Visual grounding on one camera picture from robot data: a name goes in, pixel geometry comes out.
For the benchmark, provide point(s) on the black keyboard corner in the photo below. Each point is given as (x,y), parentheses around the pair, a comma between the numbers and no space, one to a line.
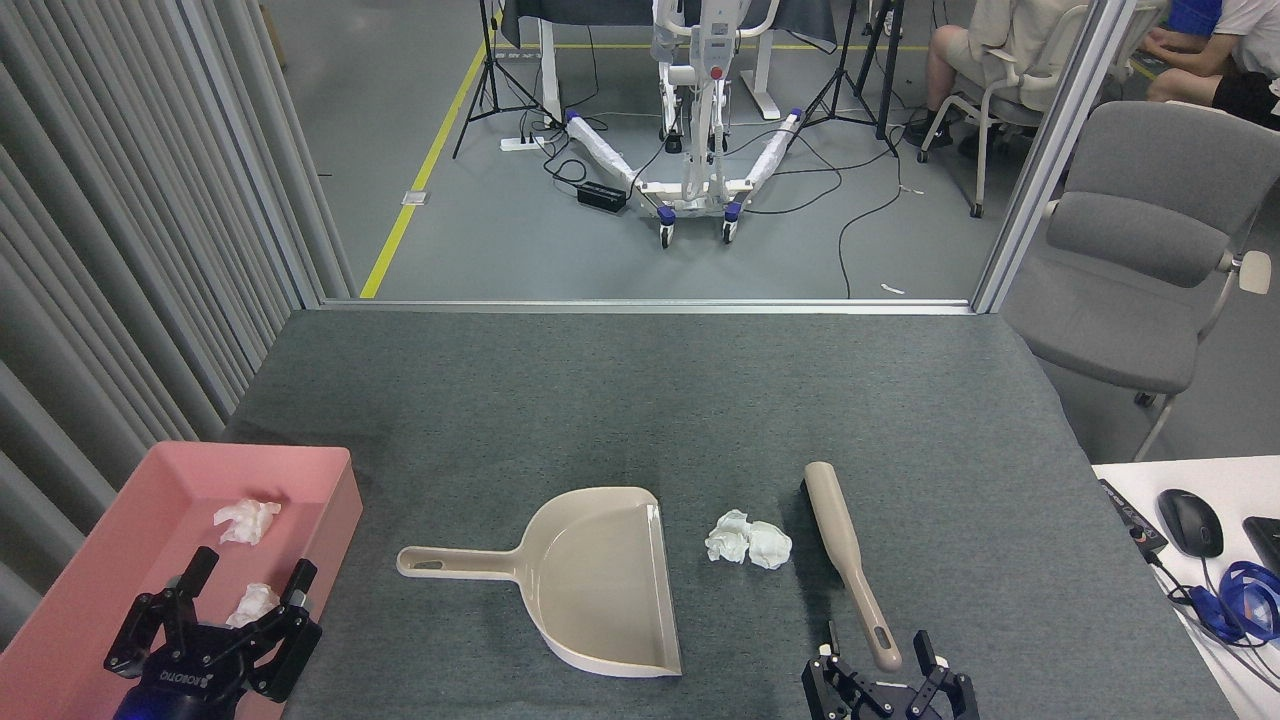
(1265,545)

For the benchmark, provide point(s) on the beige hand brush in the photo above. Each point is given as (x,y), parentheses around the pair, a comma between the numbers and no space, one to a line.
(835,520)

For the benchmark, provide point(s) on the grey ribbed wall panel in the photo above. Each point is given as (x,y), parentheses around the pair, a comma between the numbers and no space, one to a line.
(120,250)

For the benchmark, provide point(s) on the white desk with black cloth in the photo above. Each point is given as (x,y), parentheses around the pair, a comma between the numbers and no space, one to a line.
(600,12)

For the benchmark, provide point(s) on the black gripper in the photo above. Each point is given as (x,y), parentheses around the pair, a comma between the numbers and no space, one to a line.
(892,705)
(195,680)

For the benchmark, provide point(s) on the metal floor outlet plate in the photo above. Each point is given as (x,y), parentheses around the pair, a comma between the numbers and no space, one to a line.
(416,198)

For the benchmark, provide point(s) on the white tissue ball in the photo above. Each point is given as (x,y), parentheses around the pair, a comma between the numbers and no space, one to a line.
(770,546)
(727,538)
(245,522)
(252,603)

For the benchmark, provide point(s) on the white power strip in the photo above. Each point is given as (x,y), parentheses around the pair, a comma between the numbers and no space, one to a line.
(522,144)

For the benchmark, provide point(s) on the black computer mouse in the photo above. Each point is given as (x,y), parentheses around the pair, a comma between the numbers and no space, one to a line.
(1190,523)

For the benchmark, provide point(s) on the silver aluminium post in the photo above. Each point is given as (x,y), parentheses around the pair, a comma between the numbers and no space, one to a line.
(1050,150)

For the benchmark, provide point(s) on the flat black device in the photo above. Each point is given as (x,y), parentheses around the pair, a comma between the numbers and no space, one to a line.
(1135,520)

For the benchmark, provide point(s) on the silver aluminium rail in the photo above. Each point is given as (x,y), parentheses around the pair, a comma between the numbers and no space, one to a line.
(650,306)

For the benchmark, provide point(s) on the black tripod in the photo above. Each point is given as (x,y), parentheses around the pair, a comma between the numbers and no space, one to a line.
(490,70)
(845,80)

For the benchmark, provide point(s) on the person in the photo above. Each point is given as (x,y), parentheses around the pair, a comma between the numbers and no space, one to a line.
(1010,30)
(1250,25)

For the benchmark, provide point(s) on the white mesh office chair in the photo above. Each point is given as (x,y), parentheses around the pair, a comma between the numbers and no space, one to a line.
(1020,105)

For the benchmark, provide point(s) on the black power adapter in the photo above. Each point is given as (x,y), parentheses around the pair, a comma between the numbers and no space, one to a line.
(602,196)

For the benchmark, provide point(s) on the beige plastic dustpan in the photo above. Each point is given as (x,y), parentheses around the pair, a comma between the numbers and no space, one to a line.
(600,580)

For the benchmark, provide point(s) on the grey office chair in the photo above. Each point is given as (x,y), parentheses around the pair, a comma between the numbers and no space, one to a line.
(1130,320)

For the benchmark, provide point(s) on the white side table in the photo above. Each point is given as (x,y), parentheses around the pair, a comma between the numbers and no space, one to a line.
(1240,480)

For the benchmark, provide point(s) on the pink plastic bin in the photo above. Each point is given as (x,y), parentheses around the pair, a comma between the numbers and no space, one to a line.
(150,485)

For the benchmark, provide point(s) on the white stand on wheels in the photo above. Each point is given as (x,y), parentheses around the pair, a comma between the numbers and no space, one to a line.
(690,190)

